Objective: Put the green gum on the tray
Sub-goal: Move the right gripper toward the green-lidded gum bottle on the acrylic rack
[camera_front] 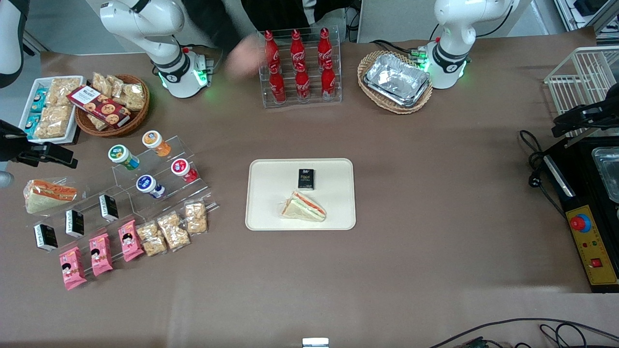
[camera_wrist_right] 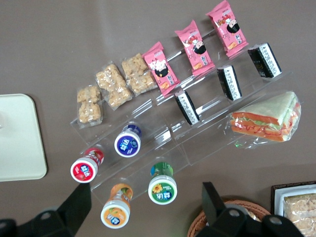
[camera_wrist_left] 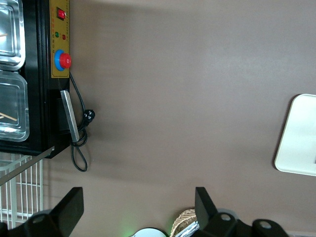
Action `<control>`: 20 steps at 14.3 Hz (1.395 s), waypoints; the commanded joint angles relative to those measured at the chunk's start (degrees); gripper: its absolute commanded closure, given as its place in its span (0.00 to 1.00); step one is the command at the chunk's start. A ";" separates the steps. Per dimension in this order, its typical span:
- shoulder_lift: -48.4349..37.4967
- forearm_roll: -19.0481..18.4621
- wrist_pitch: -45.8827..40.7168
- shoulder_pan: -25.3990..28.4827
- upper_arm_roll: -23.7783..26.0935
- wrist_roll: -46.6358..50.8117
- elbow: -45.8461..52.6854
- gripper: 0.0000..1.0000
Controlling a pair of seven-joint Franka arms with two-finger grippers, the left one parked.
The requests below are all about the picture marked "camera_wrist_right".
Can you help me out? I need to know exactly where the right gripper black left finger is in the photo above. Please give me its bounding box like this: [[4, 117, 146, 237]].
[[0, 183, 92, 237]]

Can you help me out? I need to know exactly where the wrapped triangle sandwich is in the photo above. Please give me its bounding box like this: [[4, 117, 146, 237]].
[[224, 90, 303, 150]]

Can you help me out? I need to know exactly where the green gum bottle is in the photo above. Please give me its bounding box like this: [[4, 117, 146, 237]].
[[147, 161, 178, 205]]

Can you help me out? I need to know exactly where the blue gum bottle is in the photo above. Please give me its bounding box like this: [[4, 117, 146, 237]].
[[114, 123, 143, 158]]

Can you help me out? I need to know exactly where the rice crisp snack pack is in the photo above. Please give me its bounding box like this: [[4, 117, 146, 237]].
[[282, 193, 316, 237]]

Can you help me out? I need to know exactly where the pink cartoon snack pack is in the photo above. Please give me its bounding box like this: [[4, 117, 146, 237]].
[[174, 19, 216, 77], [205, 0, 249, 59], [142, 41, 181, 97]]

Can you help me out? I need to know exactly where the small black white box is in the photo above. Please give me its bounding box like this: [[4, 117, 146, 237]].
[[174, 89, 200, 126], [247, 42, 283, 79], [216, 64, 243, 102]]

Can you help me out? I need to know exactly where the red gum bottle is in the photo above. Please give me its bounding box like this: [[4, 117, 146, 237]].
[[70, 147, 105, 184]]

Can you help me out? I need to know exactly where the brown wicker snack basket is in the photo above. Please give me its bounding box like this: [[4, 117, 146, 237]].
[[187, 199, 272, 237]]

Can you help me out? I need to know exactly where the dark woven base mat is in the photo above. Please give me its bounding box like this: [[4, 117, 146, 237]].
[[270, 181, 316, 217]]

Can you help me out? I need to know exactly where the white rectangular dish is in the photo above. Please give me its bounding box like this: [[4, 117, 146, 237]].
[[274, 184, 316, 237]]

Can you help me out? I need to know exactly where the orange gum bottle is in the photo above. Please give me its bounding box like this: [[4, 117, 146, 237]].
[[100, 183, 134, 230]]

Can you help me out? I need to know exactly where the clear-wrapped rice cracker pack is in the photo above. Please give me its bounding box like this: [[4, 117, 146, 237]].
[[120, 52, 158, 97], [76, 85, 104, 129], [95, 61, 133, 111]]

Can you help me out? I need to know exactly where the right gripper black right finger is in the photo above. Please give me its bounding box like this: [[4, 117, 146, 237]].
[[194, 182, 305, 237]]

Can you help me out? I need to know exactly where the clear acrylic stepped stand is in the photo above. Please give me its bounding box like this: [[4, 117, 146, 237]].
[[152, 28, 294, 166], [70, 97, 192, 199]]

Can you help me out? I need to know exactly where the cream plastic tray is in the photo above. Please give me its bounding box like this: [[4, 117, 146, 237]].
[[0, 93, 47, 183]]

